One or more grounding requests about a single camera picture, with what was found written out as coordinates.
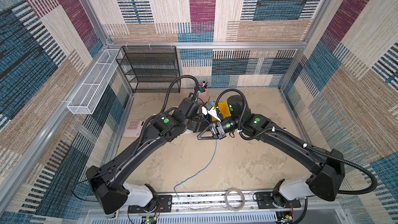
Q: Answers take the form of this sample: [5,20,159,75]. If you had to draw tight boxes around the black mesh shelf rack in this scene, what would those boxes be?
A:
[116,46,180,93]

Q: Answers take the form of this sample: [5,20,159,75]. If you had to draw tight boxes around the yellow plastic bin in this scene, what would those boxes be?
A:
[211,102,232,121]

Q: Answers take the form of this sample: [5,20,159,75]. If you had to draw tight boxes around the clear tubing coil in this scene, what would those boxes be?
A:
[224,188,246,212]

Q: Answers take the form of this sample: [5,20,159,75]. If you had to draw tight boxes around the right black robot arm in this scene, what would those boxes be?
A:
[202,89,378,208]

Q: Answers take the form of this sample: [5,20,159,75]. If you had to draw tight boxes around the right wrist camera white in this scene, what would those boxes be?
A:
[202,102,222,123]

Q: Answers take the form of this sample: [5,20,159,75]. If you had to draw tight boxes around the white wire mesh basket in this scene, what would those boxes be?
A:
[67,49,119,115]

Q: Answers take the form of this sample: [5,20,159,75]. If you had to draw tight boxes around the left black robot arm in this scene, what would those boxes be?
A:
[86,75,201,215]

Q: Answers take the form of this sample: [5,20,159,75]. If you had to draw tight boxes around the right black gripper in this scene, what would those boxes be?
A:
[197,115,242,140]

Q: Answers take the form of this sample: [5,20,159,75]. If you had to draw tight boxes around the blue ethernet cable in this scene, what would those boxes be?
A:
[172,111,218,199]

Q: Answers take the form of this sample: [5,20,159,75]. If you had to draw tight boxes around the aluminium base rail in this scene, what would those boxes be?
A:
[77,189,349,224]

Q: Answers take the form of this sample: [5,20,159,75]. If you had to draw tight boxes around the pink pen cup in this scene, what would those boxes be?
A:
[198,81,209,103]

